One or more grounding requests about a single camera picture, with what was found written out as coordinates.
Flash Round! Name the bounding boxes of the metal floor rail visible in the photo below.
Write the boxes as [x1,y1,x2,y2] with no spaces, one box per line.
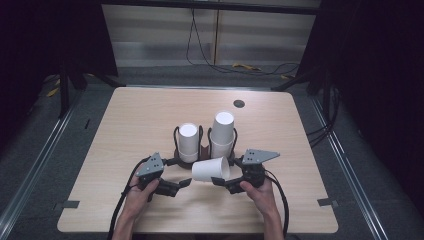
[309,96,390,240]
[0,105,76,232]

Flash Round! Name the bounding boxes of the dark curtain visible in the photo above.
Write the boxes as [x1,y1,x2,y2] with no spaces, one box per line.
[296,0,424,216]
[0,0,118,149]

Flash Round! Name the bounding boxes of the bundle of black floor cables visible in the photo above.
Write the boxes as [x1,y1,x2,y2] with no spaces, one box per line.
[305,85,342,148]

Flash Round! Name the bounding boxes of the black hanging cable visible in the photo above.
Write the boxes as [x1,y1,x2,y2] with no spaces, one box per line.
[185,8,301,77]

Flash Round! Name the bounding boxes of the grey tape piece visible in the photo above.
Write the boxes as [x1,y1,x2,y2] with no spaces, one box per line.
[54,199,81,211]
[316,197,340,208]

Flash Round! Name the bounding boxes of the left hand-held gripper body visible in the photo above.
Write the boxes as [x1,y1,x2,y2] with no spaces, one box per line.
[135,151,182,198]

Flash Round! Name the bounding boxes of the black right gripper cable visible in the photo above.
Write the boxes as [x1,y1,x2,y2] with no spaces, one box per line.
[264,169,290,238]

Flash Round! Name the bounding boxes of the black metal stand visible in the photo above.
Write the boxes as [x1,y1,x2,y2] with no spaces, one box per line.
[271,66,335,116]
[57,59,127,120]

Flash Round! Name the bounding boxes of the dark brown double cup holder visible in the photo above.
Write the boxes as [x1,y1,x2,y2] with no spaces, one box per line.
[172,124,239,170]

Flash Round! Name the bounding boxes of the person's left hand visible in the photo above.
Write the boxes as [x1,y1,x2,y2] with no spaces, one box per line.
[124,173,161,217]

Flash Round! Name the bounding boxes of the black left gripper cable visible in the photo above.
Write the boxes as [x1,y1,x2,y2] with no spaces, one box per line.
[106,157,152,240]

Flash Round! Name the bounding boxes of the white paper cup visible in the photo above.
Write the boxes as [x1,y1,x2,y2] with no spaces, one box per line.
[191,155,232,183]
[179,151,199,164]
[209,136,234,160]
[210,110,236,146]
[177,122,200,155]

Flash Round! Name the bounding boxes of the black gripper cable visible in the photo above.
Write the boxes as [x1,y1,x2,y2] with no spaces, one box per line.
[106,157,152,240]
[264,169,290,238]

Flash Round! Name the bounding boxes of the person's right hand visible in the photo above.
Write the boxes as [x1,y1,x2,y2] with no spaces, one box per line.
[239,177,278,216]

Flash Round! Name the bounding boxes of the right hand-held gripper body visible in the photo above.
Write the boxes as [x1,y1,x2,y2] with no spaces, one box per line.
[225,148,281,195]

